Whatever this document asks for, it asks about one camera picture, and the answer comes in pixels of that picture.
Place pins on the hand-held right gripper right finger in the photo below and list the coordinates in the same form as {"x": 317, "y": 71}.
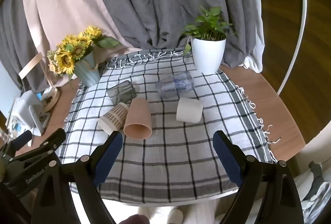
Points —
{"x": 230, "y": 159}

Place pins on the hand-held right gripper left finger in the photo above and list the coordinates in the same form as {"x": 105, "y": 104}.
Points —
{"x": 110, "y": 158}

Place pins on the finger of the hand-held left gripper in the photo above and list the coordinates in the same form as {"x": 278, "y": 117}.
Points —
{"x": 23, "y": 137}
{"x": 55, "y": 140}

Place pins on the checked paper cup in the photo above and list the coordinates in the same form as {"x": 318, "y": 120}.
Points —
{"x": 115, "y": 118}

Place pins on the beige cup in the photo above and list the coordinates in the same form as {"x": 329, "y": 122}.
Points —
{"x": 138, "y": 116}

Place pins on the white cup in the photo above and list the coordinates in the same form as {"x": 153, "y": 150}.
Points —
{"x": 190, "y": 110}

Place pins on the grey glass cup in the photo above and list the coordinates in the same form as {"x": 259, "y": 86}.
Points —
{"x": 121, "y": 92}

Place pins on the clear blue-printed plastic cup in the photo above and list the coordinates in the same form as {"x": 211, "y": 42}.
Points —
{"x": 175, "y": 84}

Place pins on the white desktop device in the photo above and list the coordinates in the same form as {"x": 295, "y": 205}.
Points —
{"x": 28, "y": 112}

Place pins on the round wooden stand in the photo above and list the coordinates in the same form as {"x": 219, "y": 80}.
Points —
{"x": 53, "y": 99}

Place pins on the grey checked tablecloth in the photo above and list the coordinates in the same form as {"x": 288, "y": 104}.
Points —
{"x": 168, "y": 156}

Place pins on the white knit trousers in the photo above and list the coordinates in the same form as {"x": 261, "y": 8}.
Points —
{"x": 191, "y": 213}

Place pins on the beige curtain tie-back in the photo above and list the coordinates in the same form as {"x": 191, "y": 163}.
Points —
{"x": 31, "y": 66}

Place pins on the ribbed blue-green flower pot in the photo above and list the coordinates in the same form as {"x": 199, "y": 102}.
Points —
{"x": 88, "y": 71}

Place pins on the grey and white clothes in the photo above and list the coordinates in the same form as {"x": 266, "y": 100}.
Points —
{"x": 316, "y": 187}

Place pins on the sunflower bouquet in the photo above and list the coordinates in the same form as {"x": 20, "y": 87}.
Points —
{"x": 73, "y": 46}

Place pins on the white plant pot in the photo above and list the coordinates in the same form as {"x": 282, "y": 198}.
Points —
{"x": 208, "y": 54}

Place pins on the white sheer curtain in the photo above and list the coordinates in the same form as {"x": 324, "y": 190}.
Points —
{"x": 258, "y": 40}

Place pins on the green leafy plant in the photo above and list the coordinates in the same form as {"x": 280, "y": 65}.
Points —
{"x": 209, "y": 26}

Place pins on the beige curtain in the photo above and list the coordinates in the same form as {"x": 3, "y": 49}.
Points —
{"x": 62, "y": 1}

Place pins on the white curved tube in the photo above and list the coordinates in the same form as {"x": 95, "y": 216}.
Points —
{"x": 302, "y": 11}

